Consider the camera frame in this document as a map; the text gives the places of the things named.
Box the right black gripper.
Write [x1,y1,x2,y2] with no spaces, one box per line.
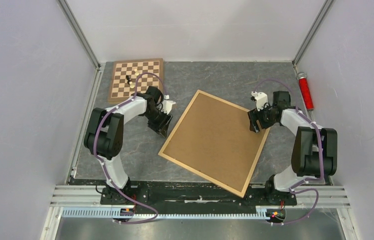
[247,102,277,133]

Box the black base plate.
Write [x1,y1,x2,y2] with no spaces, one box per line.
[96,181,297,215]

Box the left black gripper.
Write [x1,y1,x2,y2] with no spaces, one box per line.
[142,108,174,139]

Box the wooden chessboard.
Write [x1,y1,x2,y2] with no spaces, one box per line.
[107,58,164,104]

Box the black chess piece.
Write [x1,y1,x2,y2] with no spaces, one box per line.
[125,75,132,85]

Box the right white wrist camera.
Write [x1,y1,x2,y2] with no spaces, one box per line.
[251,91,269,112]

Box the red glitter microphone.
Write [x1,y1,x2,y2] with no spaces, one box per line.
[297,72,314,111]

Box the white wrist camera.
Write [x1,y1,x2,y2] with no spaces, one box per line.
[251,91,269,112]
[160,94,177,115]

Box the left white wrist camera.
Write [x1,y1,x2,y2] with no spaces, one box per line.
[160,94,177,115]

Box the wooden picture frame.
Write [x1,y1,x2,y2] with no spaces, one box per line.
[157,89,271,199]

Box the white slotted cable duct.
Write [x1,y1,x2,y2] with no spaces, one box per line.
[61,207,285,220]

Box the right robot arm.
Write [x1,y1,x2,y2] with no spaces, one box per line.
[247,91,338,205]

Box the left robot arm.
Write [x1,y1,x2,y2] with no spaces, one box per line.
[83,86,175,204]

